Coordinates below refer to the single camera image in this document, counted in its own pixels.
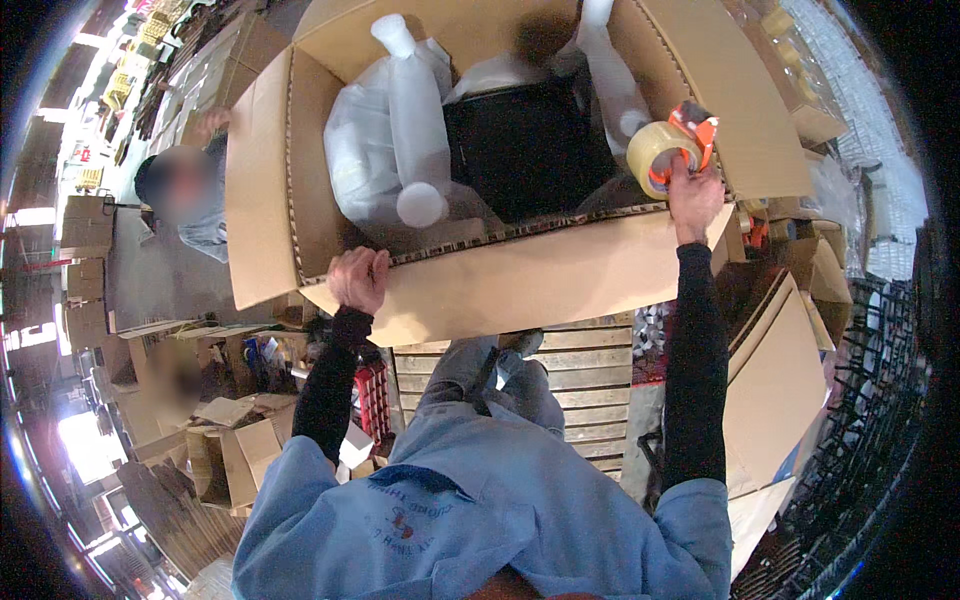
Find person's left hand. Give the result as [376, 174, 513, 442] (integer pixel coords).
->
[327, 246, 392, 316]

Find white foam-wrapped long item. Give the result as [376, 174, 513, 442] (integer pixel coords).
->
[576, 0, 655, 157]

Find person's legs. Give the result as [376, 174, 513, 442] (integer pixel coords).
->
[414, 328, 567, 440]

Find person's body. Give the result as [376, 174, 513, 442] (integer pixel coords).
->
[231, 405, 734, 600]

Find stack of cardboard boxes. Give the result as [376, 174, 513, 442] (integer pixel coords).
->
[58, 193, 116, 354]

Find wooden pallet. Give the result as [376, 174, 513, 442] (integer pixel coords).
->
[390, 313, 636, 483]

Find person's right hand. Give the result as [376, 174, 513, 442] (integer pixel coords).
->
[666, 153, 727, 248]

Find bubble-wrapped white bundle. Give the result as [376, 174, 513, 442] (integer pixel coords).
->
[323, 12, 456, 231]

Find heap of open cardboard boxes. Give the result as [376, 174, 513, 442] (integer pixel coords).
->
[112, 321, 376, 520]

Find large cardboard box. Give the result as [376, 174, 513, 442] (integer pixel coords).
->
[224, 0, 816, 348]

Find black box-shaped item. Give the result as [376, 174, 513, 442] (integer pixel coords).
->
[441, 75, 625, 225]

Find flat cardboard sheets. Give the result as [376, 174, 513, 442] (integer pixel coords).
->
[722, 268, 836, 580]

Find orange tape dispenser with tape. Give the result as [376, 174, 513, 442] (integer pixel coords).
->
[625, 100, 721, 201]

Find black metal rack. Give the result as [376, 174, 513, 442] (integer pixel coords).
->
[731, 276, 933, 600]

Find red plastic crate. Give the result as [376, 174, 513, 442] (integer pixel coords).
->
[353, 358, 394, 445]

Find bubble wrap roll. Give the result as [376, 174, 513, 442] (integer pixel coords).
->
[780, 0, 931, 280]

